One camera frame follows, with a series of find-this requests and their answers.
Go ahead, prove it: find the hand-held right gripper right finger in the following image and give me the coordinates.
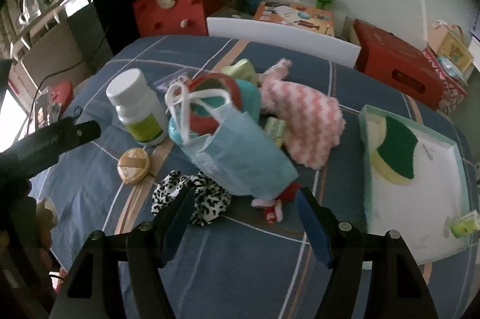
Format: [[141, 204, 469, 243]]
[[294, 187, 439, 319]]

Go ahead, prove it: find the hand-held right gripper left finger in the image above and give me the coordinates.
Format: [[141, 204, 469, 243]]
[[49, 187, 196, 319]]

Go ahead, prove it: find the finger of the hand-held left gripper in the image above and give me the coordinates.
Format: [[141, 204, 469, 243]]
[[0, 117, 102, 184]]

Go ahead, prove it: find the leopard print scrunchie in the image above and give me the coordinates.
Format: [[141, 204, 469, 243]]
[[151, 171, 233, 226]]

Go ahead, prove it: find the red white small plush toy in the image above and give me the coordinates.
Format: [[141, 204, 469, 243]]
[[251, 183, 302, 223]]

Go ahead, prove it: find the teal white box tray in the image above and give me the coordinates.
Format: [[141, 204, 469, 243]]
[[358, 105, 474, 265]]

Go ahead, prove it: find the blue face mask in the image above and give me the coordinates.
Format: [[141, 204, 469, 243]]
[[165, 82, 299, 199]]

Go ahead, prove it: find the green tissue packet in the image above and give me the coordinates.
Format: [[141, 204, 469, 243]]
[[449, 212, 480, 238], [264, 117, 288, 147]]

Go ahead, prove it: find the teal soft cloth bundle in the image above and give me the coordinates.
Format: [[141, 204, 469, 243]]
[[168, 79, 262, 144]]

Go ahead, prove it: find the red tape roll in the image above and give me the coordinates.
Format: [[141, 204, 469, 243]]
[[184, 75, 241, 136]]

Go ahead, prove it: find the red round container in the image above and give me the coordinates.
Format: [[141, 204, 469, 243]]
[[48, 80, 74, 114]]

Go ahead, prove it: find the plaid blue blanket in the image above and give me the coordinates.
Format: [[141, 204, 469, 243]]
[[30, 35, 480, 319]]

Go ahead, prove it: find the round wooden disc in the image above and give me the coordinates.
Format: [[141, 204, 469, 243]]
[[117, 148, 152, 185]]

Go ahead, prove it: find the white pill bottle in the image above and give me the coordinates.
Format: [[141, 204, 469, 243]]
[[106, 68, 169, 147]]

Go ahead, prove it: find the pink white striped fluffy cloth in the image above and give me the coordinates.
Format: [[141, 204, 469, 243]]
[[259, 58, 346, 169]]

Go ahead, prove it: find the green yellow sponge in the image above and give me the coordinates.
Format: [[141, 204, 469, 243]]
[[365, 115, 419, 186]]

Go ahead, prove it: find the small clear zip bag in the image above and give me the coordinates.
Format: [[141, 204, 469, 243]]
[[153, 69, 189, 91]]

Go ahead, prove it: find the black cabinet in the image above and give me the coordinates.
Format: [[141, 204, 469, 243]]
[[88, 0, 152, 59]]

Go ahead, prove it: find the light green cloth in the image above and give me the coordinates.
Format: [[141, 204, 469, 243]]
[[220, 58, 259, 85]]

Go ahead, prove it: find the red cardboard box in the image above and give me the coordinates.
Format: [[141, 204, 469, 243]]
[[353, 19, 449, 111]]

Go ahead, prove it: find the white bed board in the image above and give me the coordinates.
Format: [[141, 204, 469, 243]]
[[206, 17, 362, 69]]

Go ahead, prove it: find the patterned fabric basket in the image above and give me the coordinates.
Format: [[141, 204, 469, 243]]
[[422, 45, 469, 115]]

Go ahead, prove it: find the orange puzzle board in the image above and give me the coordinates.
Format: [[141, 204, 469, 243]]
[[253, 1, 335, 37]]

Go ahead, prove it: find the yellow gift bag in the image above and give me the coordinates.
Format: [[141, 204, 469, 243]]
[[429, 20, 475, 74]]

